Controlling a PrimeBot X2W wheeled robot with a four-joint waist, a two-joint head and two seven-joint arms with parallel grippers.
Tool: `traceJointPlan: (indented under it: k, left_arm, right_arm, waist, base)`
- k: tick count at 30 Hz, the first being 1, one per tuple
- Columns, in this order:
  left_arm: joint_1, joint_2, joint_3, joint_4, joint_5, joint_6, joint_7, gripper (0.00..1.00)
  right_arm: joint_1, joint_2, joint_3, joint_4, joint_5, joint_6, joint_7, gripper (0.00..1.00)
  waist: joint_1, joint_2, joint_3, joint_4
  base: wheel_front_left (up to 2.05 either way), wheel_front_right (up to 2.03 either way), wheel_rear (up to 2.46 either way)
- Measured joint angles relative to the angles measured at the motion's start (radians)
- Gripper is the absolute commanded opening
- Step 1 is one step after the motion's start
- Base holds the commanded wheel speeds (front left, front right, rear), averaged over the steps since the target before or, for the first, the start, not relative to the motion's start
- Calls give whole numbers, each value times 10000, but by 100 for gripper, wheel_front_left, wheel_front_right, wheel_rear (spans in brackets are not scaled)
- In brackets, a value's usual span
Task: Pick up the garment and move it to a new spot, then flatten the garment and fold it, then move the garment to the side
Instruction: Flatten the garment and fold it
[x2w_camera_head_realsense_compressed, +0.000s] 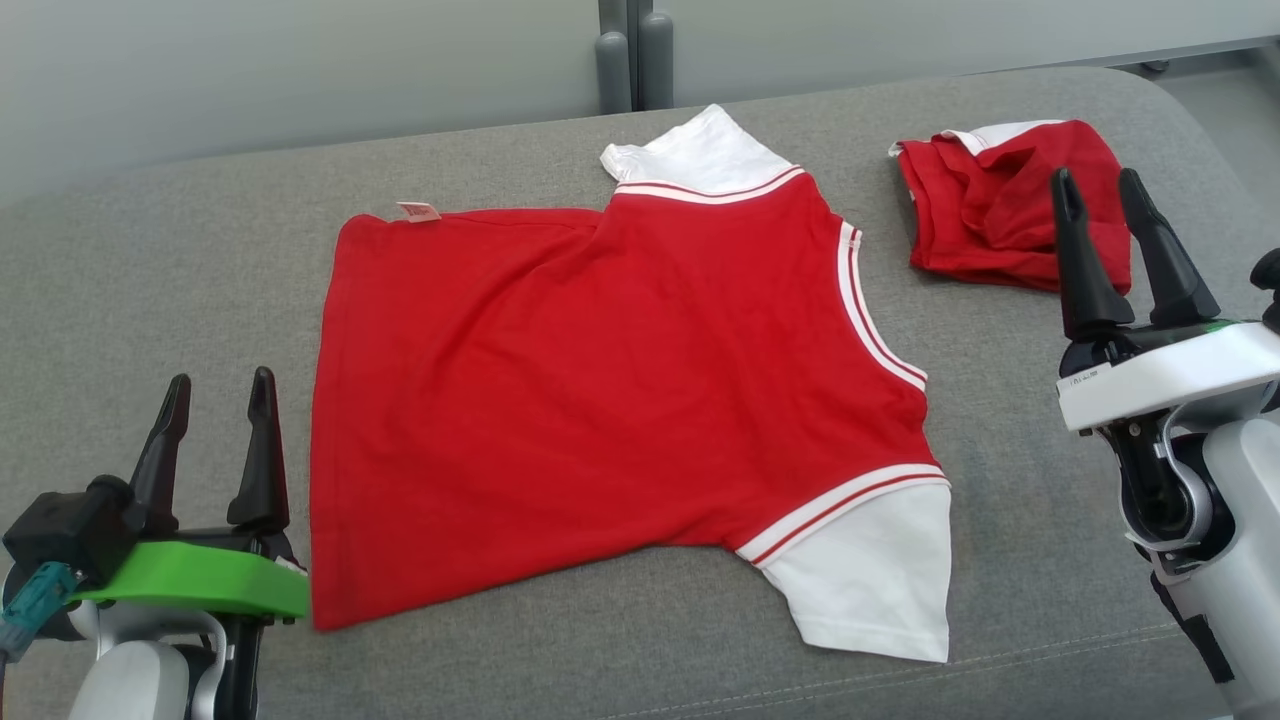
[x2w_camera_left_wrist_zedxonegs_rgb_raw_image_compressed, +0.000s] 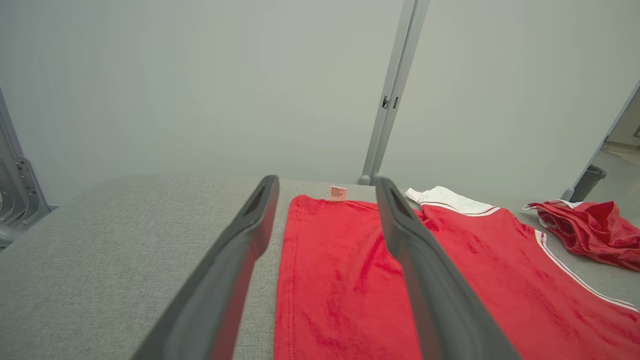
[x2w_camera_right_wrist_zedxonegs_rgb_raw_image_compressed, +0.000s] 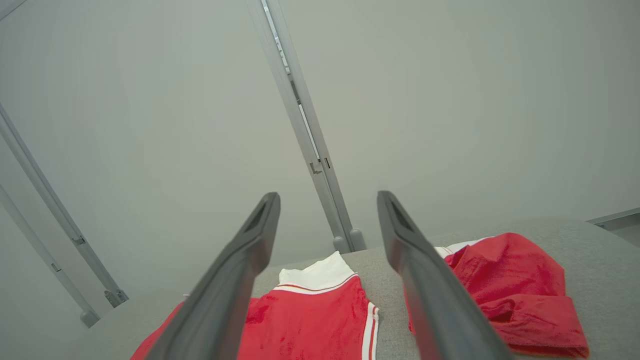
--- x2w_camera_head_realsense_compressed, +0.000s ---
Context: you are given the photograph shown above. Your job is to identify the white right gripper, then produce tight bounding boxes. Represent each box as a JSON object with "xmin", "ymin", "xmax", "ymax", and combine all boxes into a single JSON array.
[{"xmin": 1050, "ymin": 166, "xmax": 1280, "ymax": 434}]

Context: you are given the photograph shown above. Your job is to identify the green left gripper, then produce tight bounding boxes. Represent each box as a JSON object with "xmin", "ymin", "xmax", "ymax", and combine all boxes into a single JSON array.
[{"xmin": 70, "ymin": 366, "xmax": 312, "ymax": 623}]

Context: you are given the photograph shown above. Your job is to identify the red shorts with white band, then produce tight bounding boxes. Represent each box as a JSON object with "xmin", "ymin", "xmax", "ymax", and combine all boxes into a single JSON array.
[{"xmin": 888, "ymin": 118, "xmax": 1134, "ymax": 296}]

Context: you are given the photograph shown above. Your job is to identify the red shirt with white sleeves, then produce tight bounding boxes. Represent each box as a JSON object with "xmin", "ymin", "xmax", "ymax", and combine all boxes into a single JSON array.
[{"xmin": 308, "ymin": 103, "xmax": 953, "ymax": 664}]

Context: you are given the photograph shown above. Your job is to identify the grey fabric sofa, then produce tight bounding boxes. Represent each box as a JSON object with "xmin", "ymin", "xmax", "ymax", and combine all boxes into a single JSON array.
[{"xmin": 0, "ymin": 65, "xmax": 1280, "ymax": 720}]

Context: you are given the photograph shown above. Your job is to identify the left camera cable teal plug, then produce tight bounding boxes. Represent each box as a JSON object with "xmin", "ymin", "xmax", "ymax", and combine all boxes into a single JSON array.
[{"xmin": 0, "ymin": 560, "xmax": 79, "ymax": 666}]

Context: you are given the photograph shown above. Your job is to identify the grey double post round feet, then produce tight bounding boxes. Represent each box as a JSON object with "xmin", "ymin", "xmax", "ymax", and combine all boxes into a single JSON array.
[{"xmin": 594, "ymin": 0, "xmax": 676, "ymax": 114}]

